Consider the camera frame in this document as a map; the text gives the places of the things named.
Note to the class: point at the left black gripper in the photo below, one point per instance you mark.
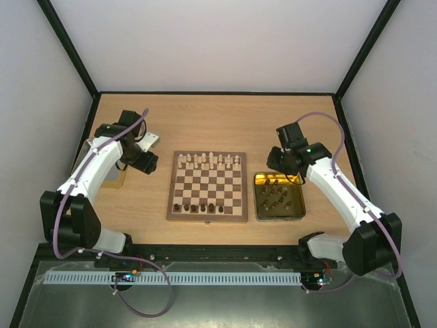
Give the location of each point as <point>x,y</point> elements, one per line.
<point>146,165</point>

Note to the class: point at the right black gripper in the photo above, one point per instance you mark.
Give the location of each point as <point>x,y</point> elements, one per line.
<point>274,160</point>

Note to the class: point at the gold tin lid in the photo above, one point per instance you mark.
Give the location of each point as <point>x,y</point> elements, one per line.
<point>115,177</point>

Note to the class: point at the gold tin with pieces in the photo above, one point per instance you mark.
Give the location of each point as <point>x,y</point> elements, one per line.
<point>278,197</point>

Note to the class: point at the wooden chess board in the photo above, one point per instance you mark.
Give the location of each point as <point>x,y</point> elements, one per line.
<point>208,186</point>

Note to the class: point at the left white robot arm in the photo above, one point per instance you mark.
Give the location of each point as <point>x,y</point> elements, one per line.
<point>69,220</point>

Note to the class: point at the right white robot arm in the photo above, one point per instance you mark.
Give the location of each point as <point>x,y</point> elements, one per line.
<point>375,236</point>

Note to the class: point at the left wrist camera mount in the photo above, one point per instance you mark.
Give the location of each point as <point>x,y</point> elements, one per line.
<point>148,142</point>

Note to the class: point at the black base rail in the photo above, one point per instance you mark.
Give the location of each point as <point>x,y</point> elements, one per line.
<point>281,257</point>

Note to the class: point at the grey slotted cable duct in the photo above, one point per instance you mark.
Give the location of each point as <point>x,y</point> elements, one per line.
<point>173,278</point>

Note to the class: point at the black frame left post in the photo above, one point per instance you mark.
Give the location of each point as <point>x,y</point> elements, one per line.
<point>60,31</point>

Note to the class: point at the black frame post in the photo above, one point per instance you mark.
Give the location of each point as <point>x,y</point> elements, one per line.
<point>375,32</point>
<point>60,31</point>

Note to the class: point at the black frame right post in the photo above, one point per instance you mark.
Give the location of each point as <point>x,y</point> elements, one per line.
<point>375,32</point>

